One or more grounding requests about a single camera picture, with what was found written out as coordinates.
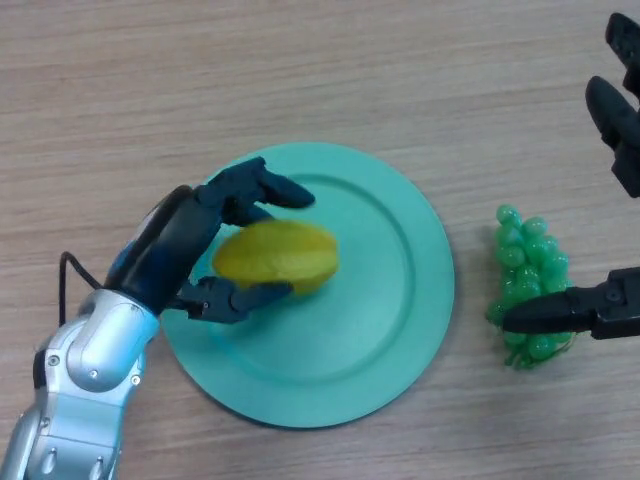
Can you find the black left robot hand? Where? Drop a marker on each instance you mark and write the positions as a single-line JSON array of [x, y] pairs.
[[170, 250]]

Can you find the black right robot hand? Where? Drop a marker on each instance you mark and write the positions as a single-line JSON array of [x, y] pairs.
[[620, 125]]

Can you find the yellow starfruit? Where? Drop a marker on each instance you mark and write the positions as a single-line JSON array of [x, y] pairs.
[[280, 255]]

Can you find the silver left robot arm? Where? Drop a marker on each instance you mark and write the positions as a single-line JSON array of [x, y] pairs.
[[85, 370]]

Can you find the green round plate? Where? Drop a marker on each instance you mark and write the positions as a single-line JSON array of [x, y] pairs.
[[360, 310]]

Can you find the green grape bunch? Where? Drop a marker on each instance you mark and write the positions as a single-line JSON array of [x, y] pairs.
[[530, 255]]

